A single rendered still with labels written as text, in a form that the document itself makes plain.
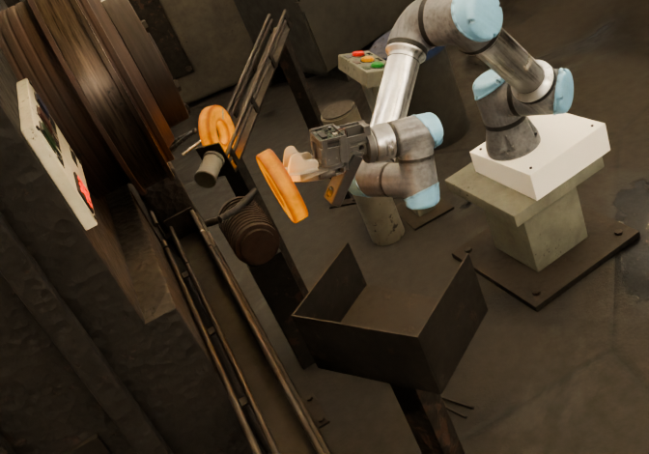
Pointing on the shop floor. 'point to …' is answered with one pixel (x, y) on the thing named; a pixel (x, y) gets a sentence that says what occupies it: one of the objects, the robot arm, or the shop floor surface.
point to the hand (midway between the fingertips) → (278, 178)
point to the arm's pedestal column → (546, 249)
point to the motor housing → (267, 269)
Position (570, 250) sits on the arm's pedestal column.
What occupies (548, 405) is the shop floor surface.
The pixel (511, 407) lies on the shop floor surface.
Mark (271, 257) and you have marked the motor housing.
